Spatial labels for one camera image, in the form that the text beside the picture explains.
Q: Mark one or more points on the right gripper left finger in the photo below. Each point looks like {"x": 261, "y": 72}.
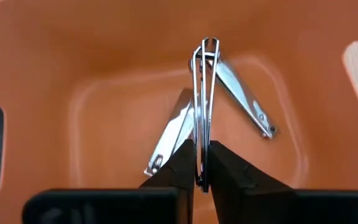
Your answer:
{"x": 176, "y": 174}

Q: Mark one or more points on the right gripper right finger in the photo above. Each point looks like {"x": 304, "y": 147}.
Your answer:
{"x": 238, "y": 180}

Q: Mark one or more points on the silver nail clipper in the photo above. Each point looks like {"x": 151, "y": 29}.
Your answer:
{"x": 176, "y": 130}
{"x": 204, "y": 93}
{"x": 244, "y": 99}

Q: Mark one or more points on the orange plastic bin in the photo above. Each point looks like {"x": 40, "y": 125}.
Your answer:
{"x": 104, "y": 93}

